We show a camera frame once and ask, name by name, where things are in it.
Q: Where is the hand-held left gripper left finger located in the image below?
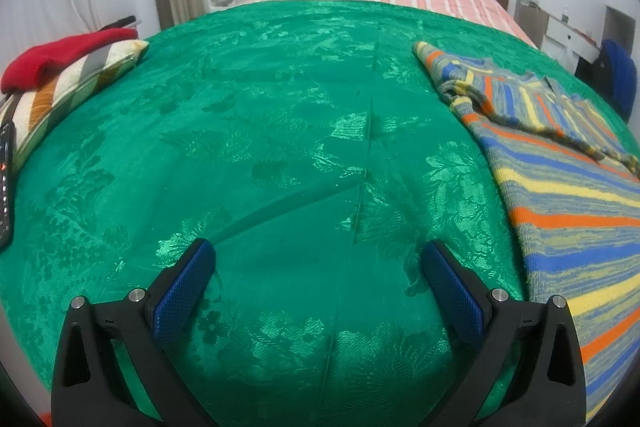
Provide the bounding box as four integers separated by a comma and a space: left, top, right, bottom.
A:
51, 238, 217, 427

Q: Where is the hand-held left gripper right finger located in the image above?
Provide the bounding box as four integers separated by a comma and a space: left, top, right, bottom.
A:
421, 241, 587, 427

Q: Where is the striped knit sweater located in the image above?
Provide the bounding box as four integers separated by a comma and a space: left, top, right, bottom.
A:
412, 40, 640, 426

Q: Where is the green patterned blanket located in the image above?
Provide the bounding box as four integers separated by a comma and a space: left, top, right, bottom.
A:
0, 0, 632, 427

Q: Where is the black remote control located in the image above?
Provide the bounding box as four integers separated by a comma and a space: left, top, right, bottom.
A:
0, 122, 16, 253

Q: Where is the striped pillow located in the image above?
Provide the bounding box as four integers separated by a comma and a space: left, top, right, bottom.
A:
0, 39, 150, 174

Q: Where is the red knit cloth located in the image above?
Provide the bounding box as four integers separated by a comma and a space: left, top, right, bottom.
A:
0, 28, 139, 94

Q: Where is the dark flat item on sill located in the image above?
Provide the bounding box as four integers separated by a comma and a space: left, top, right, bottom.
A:
99, 15, 138, 31

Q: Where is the white desk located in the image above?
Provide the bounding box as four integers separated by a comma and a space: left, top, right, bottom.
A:
514, 0, 602, 62

